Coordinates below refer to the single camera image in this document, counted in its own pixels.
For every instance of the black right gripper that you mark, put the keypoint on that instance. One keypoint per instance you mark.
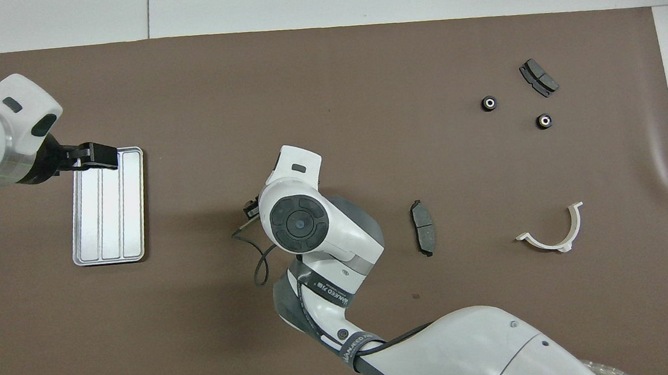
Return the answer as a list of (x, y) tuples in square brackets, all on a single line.
[(251, 210)]

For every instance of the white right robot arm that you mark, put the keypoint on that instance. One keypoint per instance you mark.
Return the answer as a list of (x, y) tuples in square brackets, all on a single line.
[(326, 236)]

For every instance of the large brown table mat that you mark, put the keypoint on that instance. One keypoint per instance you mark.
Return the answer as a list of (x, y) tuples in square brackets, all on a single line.
[(325, 91)]

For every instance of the silver metal compartment tray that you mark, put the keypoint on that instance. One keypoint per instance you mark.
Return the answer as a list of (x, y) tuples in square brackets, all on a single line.
[(113, 219)]

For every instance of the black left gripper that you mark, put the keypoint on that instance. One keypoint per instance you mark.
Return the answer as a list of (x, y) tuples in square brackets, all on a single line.
[(53, 160)]

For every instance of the dark grey brake pad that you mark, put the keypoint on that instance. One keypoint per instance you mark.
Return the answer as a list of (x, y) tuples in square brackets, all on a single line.
[(423, 231), (539, 77)]

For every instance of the black bearing gear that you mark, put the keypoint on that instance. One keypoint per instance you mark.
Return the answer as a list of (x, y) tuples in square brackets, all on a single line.
[(544, 121), (488, 103)]

